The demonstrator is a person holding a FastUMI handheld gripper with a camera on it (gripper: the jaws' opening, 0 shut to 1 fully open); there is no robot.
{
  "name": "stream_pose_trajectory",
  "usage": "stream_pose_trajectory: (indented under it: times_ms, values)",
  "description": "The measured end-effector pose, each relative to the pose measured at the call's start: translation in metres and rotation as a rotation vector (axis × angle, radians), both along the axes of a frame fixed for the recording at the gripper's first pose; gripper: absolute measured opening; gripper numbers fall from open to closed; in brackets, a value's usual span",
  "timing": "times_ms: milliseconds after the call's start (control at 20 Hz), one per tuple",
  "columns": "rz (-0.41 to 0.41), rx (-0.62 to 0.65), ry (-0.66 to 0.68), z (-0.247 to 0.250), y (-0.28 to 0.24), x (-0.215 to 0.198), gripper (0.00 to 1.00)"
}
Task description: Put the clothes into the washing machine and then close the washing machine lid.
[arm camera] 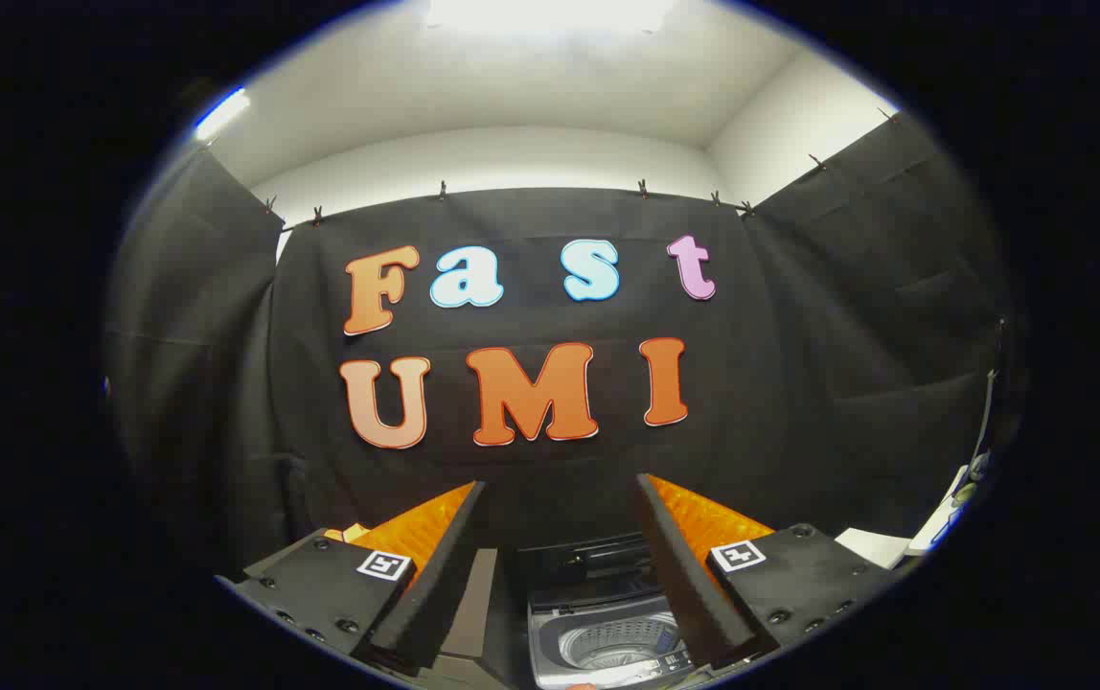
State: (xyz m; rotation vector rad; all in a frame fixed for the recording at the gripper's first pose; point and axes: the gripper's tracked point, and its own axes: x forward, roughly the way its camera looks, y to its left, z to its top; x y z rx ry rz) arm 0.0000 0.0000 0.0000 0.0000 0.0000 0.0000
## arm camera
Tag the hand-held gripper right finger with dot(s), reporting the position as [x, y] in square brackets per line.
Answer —
[679, 585]

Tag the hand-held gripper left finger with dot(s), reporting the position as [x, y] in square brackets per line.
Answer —
[445, 585]

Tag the grey washing machine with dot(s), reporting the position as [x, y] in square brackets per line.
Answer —
[607, 642]

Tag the orange polo shirt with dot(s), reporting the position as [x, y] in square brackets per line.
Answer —
[344, 533]

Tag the white panel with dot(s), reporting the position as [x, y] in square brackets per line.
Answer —
[871, 548]

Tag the white device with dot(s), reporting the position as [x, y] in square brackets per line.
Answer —
[943, 513]

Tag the black backdrop cloth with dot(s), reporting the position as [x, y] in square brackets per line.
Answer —
[531, 321]

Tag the row of black clips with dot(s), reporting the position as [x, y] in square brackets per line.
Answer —
[442, 190]

